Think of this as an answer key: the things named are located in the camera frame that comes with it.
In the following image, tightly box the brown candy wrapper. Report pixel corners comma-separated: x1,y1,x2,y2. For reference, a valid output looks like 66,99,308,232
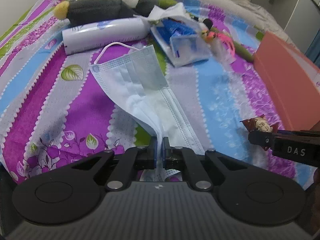
241,114,280,151

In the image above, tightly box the light blue face mask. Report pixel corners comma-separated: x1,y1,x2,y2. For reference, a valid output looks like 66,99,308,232
90,45,204,174

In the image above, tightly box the blue tissue pack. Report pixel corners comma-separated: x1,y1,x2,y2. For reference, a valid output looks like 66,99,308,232
150,18,212,68

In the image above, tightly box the pink toy bird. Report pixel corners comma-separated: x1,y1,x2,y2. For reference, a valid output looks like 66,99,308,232
201,30,235,56

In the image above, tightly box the small panda plush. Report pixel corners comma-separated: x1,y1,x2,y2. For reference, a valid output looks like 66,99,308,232
194,17,213,31

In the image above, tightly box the white paper towel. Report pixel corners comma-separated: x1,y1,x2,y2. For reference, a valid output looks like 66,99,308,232
134,2,199,28

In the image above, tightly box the orange cardboard box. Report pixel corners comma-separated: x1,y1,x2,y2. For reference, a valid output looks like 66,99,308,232
253,32,319,131

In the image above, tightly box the blue curtain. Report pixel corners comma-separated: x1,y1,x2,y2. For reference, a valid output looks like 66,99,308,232
305,32,320,68

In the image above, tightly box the striped floral bed sheet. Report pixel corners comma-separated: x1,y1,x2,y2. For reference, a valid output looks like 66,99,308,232
1,0,315,188

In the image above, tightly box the white spray bottle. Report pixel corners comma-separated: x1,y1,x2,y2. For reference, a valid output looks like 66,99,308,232
62,17,150,55

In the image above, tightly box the grey wardrobe cabinet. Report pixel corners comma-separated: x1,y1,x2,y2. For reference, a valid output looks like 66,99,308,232
251,0,319,53

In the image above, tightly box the green massage stick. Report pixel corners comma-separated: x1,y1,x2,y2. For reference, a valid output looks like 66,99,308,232
158,0,256,62

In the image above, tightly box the grey white penguin plush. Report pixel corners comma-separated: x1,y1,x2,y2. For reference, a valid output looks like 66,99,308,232
53,0,161,27

